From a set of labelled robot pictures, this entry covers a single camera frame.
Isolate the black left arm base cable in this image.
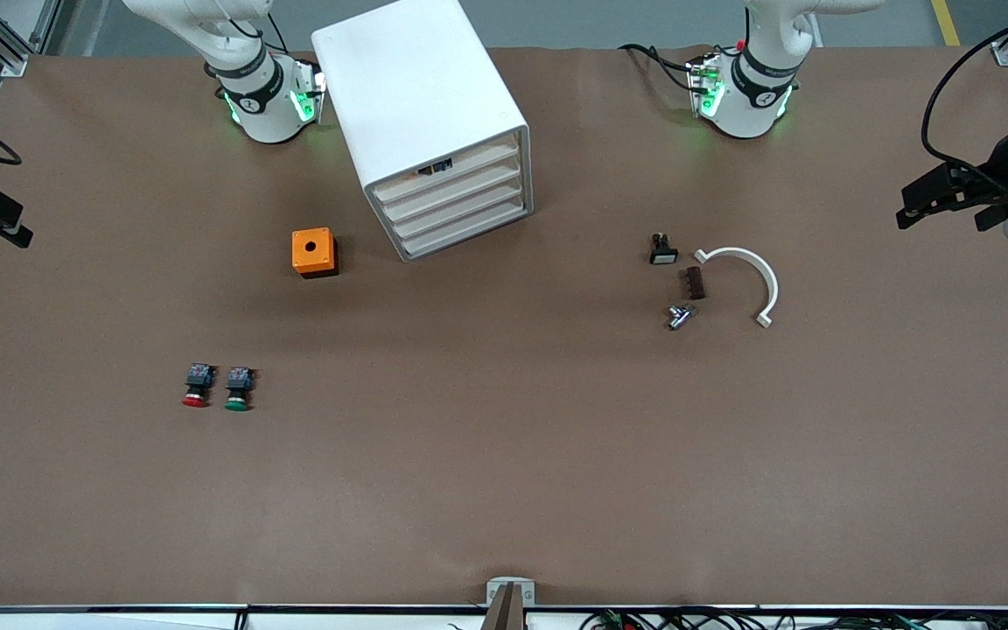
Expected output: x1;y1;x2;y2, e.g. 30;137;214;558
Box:
618;43;699;94

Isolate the green push button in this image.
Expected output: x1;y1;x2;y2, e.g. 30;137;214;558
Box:
224;366;255;412

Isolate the white drawer cabinet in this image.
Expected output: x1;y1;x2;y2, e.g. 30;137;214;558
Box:
311;0;534;263

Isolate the white plastic drawer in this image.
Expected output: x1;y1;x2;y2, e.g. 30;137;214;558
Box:
378;157;525;223
371;136;524;206
395;198;529;260
387;178;527;241

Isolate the cable bundle under table edge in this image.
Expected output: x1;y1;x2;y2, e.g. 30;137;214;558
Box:
581;607;1008;630

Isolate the black arm base cable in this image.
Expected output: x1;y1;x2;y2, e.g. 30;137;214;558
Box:
240;9;293;55
618;43;699;94

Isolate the red push button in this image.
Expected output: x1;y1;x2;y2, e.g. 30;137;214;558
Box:
181;362;214;409

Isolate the orange button enclosure box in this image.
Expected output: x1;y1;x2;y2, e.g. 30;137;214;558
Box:
291;227;340;279

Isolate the black right arm base cable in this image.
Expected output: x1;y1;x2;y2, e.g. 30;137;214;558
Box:
240;9;293;55

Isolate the brown table cover sheet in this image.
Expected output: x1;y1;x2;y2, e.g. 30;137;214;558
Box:
0;44;1008;610

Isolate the white curved plastic bracket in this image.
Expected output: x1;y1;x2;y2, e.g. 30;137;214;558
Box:
694;247;781;330

